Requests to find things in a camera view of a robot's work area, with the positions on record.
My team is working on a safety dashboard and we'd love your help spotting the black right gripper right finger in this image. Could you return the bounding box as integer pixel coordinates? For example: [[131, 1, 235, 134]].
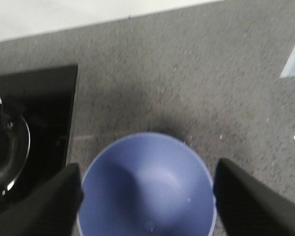
[[213, 158, 295, 236]]

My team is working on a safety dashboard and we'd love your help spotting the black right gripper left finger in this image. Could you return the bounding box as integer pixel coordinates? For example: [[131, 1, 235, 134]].
[[0, 163, 84, 236]]

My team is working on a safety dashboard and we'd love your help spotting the blue plastic bowl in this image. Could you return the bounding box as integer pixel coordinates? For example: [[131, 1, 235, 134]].
[[77, 132, 217, 236]]

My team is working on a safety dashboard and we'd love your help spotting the black glass gas cooktop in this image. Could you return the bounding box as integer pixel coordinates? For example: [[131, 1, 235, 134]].
[[0, 65, 78, 212]]

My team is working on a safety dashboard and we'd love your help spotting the chrome burner ring tray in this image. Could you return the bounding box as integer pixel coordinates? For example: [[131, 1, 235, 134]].
[[0, 97, 31, 198]]

